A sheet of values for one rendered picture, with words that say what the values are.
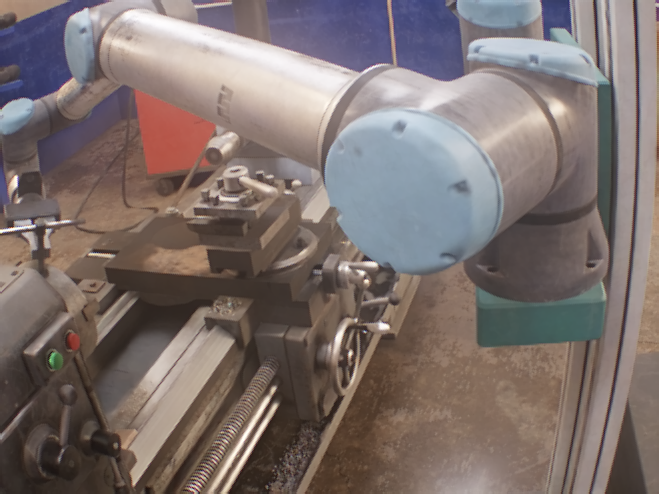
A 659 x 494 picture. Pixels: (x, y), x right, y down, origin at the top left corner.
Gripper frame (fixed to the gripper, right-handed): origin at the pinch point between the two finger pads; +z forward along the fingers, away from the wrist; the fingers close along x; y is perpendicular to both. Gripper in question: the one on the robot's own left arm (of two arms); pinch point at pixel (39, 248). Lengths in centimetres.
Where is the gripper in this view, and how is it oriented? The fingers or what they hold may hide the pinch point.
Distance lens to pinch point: 148.9
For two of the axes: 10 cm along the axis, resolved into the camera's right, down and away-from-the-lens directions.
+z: 4.6, 5.9, -6.6
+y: -2.3, 8.0, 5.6
